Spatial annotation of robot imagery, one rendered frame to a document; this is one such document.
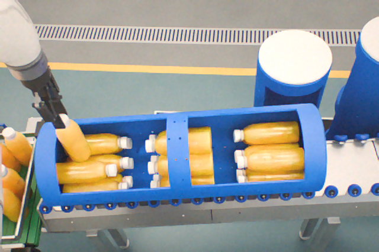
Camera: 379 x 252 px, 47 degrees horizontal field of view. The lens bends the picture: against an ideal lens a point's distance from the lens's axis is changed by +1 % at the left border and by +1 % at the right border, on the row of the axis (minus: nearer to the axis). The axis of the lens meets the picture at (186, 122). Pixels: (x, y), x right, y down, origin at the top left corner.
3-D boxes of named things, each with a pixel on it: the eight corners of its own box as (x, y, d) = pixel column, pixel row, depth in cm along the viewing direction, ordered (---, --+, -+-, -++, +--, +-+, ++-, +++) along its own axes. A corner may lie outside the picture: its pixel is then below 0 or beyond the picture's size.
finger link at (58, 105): (49, 102, 121) (49, 100, 122) (57, 116, 127) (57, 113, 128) (60, 102, 121) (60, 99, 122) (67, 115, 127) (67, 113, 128)
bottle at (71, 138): (93, 144, 144) (77, 112, 128) (89, 163, 140) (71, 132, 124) (72, 144, 145) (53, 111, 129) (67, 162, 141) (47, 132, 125)
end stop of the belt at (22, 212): (21, 238, 148) (17, 235, 145) (18, 238, 148) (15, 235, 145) (40, 136, 170) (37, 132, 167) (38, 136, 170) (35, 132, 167)
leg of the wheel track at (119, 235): (129, 248, 240) (101, 204, 187) (118, 249, 240) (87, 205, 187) (129, 238, 243) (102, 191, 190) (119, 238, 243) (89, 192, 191)
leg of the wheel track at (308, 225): (311, 239, 234) (334, 191, 182) (299, 240, 235) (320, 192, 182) (308, 229, 237) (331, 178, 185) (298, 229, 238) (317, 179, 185)
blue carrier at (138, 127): (317, 206, 144) (333, 161, 122) (57, 220, 149) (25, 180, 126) (302, 136, 162) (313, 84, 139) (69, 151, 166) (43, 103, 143)
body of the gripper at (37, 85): (43, 80, 104) (56, 103, 112) (48, 54, 108) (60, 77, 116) (12, 83, 104) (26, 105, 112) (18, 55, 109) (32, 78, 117)
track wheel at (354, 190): (362, 185, 144) (360, 183, 146) (349, 186, 145) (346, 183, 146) (362, 197, 146) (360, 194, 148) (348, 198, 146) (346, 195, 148)
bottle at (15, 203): (15, 227, 156) (-10, 206, 140) (6, 212, 159) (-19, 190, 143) (33, 214, 158) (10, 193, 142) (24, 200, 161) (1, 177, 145)
